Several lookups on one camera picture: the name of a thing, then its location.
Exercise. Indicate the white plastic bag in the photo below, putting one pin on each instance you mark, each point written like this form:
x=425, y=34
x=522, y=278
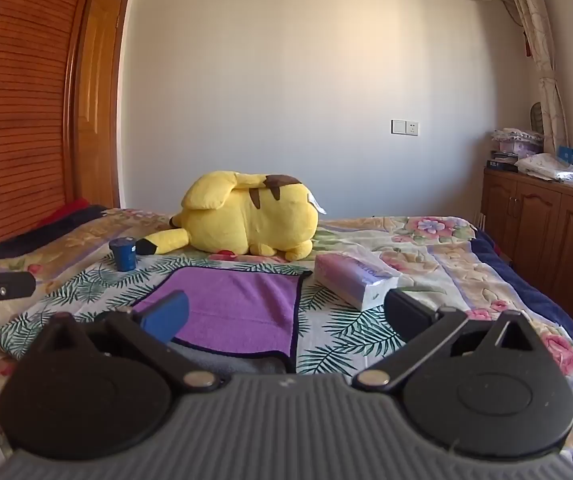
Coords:
x=549, y=166

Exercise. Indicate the dark cloth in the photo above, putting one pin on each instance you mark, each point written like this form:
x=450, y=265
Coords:
x=41, y=235

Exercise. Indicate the stack of boxes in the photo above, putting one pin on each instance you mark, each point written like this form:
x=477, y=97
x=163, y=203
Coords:
x=514, y=150

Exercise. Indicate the navy blue blanket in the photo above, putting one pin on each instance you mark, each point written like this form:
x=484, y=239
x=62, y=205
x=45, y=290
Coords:
x=531, y=290

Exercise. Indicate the floral curtain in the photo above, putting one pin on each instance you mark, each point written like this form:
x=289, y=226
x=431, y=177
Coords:
x=541, y=60

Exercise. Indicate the wooden cabinet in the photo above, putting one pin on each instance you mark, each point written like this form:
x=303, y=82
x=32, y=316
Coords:
x=546, y=230

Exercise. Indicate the leaf print blanket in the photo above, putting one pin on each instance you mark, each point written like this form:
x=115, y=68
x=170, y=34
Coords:
x=336, y=330

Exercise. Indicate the blue cup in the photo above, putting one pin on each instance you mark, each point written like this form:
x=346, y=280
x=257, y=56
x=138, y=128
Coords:
x=123, y=254

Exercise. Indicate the white wall socket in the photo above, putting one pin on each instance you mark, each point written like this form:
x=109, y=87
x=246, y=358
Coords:
x=405, y=127

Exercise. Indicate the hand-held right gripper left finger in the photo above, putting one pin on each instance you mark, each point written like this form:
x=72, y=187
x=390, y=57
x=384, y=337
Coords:
x=169, y=314

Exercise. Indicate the grey towel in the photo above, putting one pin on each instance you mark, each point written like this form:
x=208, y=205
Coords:
x=226, y=362

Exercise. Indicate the purple towel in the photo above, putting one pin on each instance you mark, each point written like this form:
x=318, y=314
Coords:
x=236, y=305

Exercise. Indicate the red cloth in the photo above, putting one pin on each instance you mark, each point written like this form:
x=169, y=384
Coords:
x=64, y=212

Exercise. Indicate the yellow plush toy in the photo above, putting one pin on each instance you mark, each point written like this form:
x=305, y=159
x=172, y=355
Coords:
x=251, y=215

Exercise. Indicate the wooden louvered wardrobe door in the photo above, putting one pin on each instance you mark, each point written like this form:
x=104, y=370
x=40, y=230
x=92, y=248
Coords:
x=16, y=100

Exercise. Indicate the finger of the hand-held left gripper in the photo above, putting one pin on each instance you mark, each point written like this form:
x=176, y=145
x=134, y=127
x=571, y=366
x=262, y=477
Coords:
x=1, y=286

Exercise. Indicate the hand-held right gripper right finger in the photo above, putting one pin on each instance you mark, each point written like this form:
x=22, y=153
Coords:
x=402, y=310

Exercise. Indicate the purple tissue pack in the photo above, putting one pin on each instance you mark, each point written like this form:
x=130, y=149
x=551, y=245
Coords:
x=354, y=277

